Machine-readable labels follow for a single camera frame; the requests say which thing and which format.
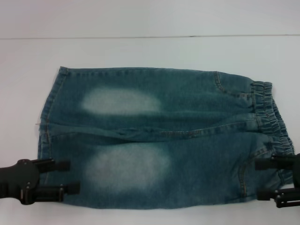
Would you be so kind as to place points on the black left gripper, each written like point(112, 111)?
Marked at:
point(16, 181)

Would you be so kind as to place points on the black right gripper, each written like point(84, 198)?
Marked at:
point(298, 168)

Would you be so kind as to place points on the blue denim shorts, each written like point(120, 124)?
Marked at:
point(178, 112)

